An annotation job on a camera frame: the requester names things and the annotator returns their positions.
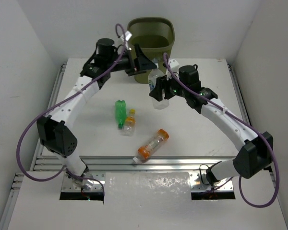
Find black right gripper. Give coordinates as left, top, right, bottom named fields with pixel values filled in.
left=150, top=70, right=189, bottom=101

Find clear white label bottle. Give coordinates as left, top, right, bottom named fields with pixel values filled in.
left=148, top=58, right=169, bottom=110

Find green crushed plastic bottle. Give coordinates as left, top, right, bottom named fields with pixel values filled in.
left=115, top=100, right=127, bottom=129

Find small yellow cap bottle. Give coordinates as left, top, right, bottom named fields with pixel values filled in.
left=122, top=109, right=136, bottom=136

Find tall orange label bottle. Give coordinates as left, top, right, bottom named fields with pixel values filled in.
left=132, top=129, right=169, bottom=164

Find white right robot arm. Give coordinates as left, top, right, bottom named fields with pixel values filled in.
left=149, top=59, right=273, bottom=185

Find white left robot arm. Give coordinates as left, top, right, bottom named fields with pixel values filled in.
left=36, top=38, right=156, bottom=177

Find olive green plastic bin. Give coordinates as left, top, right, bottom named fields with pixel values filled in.
left=127, top=17, right=175, bottom=73

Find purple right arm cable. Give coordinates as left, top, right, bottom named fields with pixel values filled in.
left=163, top=52, right=280, bottom=208

